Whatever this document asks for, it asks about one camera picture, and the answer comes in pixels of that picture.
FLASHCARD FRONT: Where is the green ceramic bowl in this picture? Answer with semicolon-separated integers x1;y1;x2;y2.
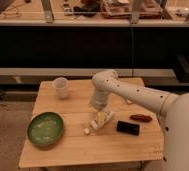
27;112;64;147

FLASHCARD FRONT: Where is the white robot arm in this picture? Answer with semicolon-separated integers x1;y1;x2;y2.
90;69;189;171

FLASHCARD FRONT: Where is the clear plastic bottle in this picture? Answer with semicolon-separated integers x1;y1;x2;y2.
84;110;113;135

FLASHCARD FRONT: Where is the white plastic cup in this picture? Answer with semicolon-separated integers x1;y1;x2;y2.
52;77;68;99

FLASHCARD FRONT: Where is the black rectangular box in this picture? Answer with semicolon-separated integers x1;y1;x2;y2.
116;121;140;136

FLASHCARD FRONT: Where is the brown oblong snack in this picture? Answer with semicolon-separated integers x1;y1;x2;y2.
130;114;152;122

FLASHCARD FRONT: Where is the wooden table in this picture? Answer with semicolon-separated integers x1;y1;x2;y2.
19;80;164;168

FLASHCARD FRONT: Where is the black box on shelf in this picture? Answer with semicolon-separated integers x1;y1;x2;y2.
173;55;189;83

